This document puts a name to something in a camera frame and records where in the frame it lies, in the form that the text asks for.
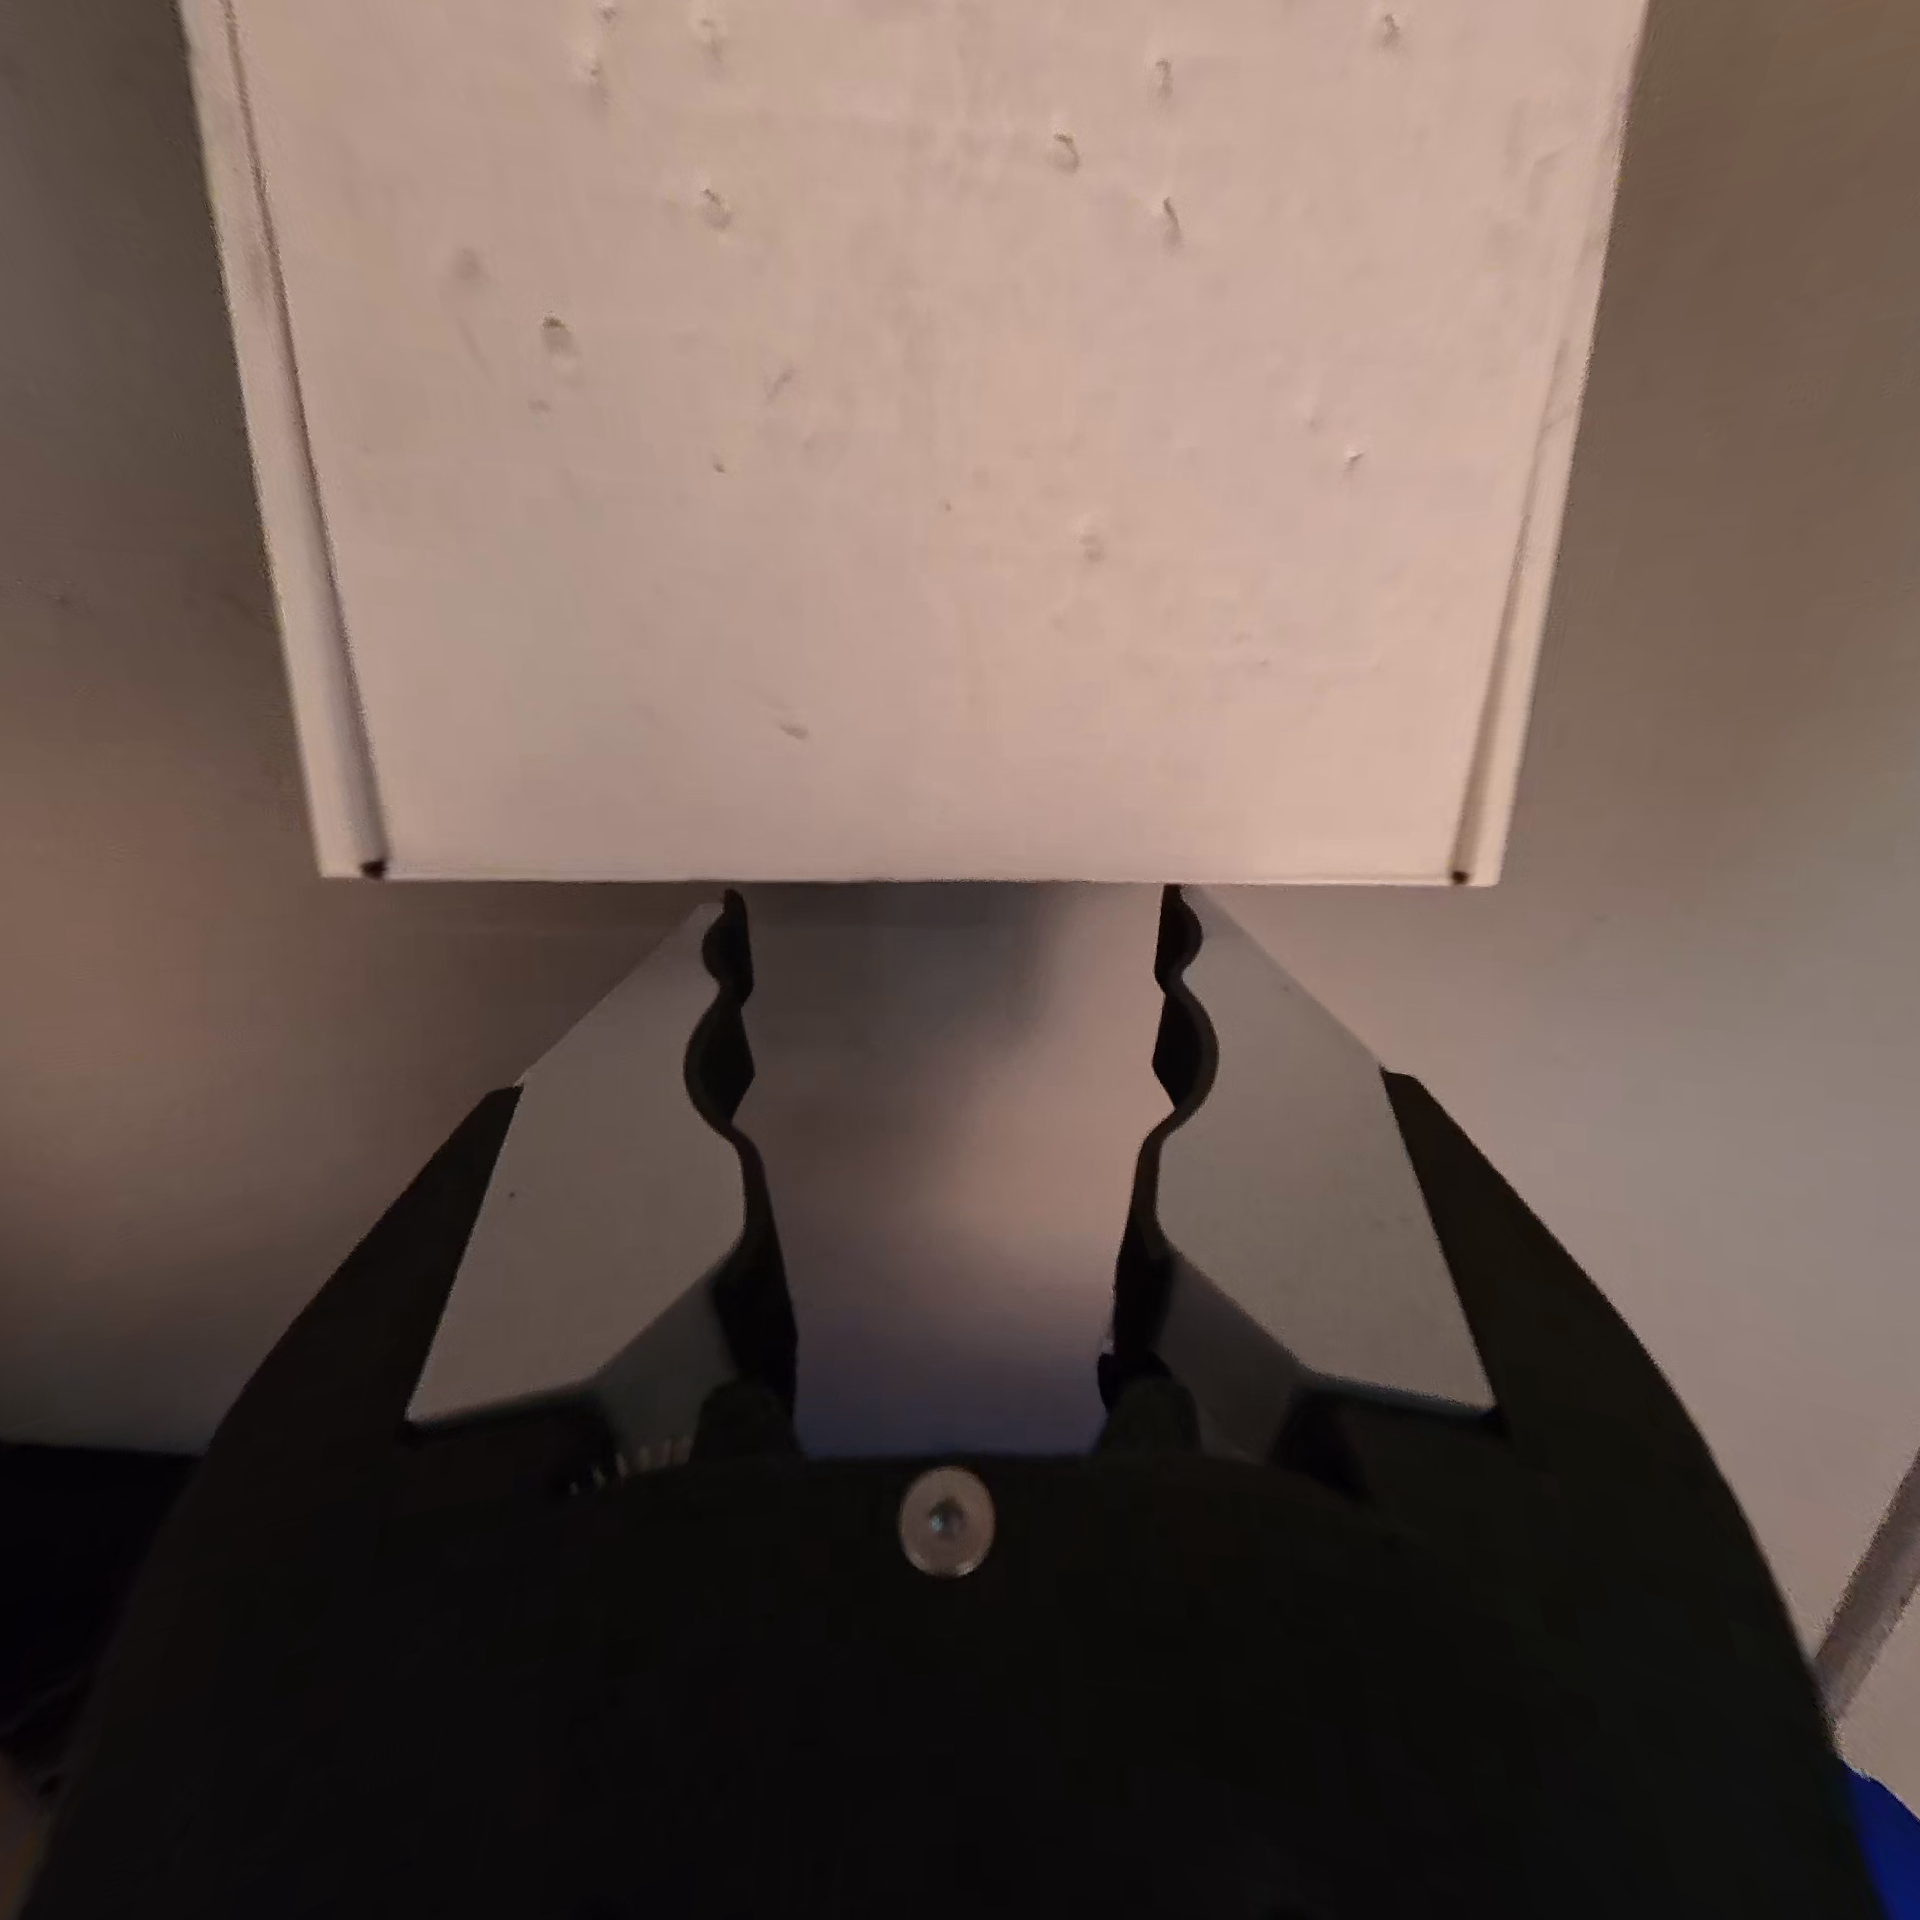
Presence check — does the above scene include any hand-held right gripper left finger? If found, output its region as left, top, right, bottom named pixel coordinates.
left=401, top=887, right=799, bottom=1425

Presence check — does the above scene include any white cardboard box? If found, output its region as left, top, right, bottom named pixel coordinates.
left=175, top=0, right=1653, bottom=895

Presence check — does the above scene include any blue plastic object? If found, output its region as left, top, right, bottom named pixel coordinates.
left=1836, top=1767, right=1920, bottom=1920

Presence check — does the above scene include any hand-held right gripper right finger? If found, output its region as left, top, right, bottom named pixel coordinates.
left=1099, top=882, right=1504, bottom=1451

